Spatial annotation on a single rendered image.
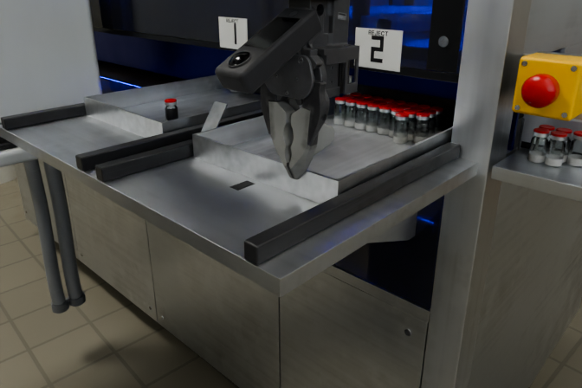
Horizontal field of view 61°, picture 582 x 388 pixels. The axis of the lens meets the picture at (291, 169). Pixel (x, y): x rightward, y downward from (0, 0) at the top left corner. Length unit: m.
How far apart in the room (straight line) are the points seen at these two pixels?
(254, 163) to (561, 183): 0.39
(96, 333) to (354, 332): 1.09
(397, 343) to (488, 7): 0.59
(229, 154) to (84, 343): 1.29
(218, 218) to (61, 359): 1.33
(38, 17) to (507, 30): 1.02
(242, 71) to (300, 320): 0.75
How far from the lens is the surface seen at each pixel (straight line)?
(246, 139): 0.79
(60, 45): 1.36
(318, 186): 0.56
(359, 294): 0.97
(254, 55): 0.49
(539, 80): 0.66
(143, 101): 1.07
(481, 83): 0.72
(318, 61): 0.52
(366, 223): 0.53
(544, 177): 0.72
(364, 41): 0.81
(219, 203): 0.58
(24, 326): 2.02
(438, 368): 0.95
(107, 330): 1.89
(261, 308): 1.21
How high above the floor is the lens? 1.12
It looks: 21 degrees down
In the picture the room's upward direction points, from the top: straight up
